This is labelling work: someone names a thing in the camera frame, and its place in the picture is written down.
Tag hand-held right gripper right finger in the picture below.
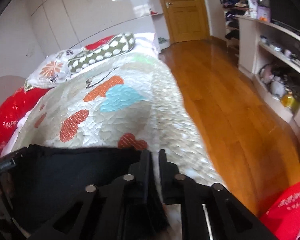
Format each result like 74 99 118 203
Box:
159 149 278 240

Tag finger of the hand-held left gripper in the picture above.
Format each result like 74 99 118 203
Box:
0 147 30 178

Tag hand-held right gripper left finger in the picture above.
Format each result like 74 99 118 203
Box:
27 149 169 240

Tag black pants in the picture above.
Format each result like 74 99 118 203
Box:
11 144 143 233

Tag long red pillow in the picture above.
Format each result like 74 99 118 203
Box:
0 35 115 155

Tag patchwork quilt with hearts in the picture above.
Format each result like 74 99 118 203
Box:
11 52 228 188

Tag white floral pillow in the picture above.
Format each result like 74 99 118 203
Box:
25 47 90 92

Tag green polka dot pillow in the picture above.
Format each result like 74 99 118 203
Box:
67 32 136 73

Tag white bed sheet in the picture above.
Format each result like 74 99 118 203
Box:
0 32 161 157

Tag red printed bag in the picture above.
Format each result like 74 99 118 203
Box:
260 179 300 240

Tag white plush toy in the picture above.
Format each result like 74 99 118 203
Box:
269 79 288 98

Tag yellow bottle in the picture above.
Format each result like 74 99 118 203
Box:
281 92 300 110

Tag white shelf unit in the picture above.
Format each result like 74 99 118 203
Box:
236 15 300 133

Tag wooden door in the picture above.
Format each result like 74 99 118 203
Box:
154 0 210 44

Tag white glossy wardrobe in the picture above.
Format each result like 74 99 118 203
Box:
30 0 170 54

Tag cluttered rack of clothes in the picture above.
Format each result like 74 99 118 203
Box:
219 0 258 53

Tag purple box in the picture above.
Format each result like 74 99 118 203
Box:
257 6 271 21

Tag black television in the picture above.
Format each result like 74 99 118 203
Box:
267 0 300 37

